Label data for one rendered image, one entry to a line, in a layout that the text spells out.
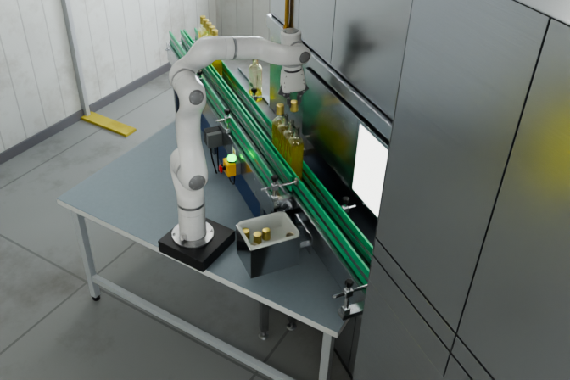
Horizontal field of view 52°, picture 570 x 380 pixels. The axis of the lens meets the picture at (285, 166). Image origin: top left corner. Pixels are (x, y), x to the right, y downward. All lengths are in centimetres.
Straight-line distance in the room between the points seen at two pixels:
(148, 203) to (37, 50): 220
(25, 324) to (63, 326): 21
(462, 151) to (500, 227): 16
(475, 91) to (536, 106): 15
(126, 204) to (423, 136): 201
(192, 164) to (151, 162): 96
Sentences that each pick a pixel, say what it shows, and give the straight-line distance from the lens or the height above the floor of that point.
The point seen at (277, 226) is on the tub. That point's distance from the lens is 255.
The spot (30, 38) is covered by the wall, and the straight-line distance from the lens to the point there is 486.
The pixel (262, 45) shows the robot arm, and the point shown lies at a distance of 231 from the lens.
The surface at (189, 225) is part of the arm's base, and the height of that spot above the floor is 92.
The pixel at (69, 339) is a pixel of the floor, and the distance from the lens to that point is 350.
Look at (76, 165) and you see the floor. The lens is 476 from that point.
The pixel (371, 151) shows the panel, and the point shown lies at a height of 141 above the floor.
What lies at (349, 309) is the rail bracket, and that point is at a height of 105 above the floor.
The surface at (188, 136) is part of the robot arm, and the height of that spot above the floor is 137.
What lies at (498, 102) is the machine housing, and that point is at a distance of 110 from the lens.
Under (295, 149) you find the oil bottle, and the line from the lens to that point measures 254.
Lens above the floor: 261
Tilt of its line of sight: 35 degrees down
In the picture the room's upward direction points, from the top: 2 degrees clockwise
